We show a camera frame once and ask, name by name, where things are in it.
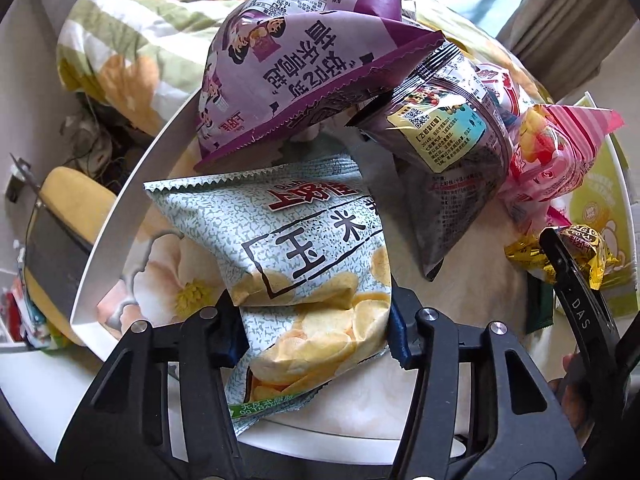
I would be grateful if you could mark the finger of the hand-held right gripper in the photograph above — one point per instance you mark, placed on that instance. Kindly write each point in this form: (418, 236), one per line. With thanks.
(575, 300)

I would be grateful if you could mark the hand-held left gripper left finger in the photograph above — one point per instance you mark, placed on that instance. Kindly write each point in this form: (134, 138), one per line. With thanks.
(231, 332)

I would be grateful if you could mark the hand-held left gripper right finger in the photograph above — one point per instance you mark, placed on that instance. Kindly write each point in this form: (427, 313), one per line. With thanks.
(400, 332)

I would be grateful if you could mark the gold candy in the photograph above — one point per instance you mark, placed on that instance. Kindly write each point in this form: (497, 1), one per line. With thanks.
(587, 250)

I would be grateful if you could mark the green cardboard box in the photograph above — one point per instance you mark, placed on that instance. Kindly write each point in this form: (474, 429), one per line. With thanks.
(600, 195)

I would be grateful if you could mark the grey speckled corn snack bag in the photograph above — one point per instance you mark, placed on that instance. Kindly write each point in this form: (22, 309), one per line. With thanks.
(300, 240)

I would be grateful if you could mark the pink striped snack bag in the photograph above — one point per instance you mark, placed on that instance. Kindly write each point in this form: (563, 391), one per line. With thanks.
(540, 160)

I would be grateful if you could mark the dark snack bag yellow label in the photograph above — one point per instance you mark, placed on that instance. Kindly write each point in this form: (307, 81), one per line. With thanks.
(450, 160)

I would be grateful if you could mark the red white blue snack bag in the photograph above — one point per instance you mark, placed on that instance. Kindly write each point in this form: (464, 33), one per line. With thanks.
(505, 87)

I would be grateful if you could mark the purple snack bag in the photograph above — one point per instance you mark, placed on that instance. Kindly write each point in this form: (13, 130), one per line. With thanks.
(280, 60)

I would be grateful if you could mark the dark green packet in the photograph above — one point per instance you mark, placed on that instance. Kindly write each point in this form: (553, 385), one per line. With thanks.
(540, 310)

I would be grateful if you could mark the white floral tray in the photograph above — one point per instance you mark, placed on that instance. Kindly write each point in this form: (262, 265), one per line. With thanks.
(475, 320)

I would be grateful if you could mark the colourful packets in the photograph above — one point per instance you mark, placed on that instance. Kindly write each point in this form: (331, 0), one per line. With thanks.
(27, 320)

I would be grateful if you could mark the chair with yellow cushion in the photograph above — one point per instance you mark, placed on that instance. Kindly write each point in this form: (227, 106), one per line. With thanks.
(75, 195)

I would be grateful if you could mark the brown curtain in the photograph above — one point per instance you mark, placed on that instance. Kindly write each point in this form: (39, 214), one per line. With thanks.
(575, 15)

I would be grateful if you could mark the floral quilt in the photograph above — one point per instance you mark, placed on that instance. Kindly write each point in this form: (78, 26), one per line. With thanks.
(130, 35)

